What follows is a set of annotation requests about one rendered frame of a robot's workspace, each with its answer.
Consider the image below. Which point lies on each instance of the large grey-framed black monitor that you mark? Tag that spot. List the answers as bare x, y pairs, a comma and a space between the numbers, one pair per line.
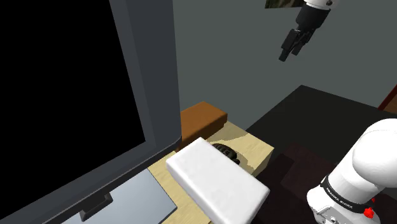
155, 62

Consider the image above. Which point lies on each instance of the black ridged round object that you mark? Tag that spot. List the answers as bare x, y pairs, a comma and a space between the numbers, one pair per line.
228, 152

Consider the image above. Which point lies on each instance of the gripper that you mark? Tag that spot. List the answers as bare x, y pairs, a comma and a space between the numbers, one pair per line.
311, 18

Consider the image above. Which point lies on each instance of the light wooden desk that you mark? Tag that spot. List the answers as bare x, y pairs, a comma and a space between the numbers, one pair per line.
252, 147

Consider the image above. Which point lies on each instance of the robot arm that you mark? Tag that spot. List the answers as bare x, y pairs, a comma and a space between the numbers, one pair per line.
369, 161

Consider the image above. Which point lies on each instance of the brown rectangular box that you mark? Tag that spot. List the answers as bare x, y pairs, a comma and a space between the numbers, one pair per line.
201, 119

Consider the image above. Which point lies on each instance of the wall picture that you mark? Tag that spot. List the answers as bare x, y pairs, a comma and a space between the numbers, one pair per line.
283, 3

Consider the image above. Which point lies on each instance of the reddish brown wooden furniture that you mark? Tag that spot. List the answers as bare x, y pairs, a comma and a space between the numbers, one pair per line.
390, 100

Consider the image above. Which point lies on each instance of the white rectangular box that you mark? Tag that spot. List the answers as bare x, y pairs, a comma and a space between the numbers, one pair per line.
214, 183

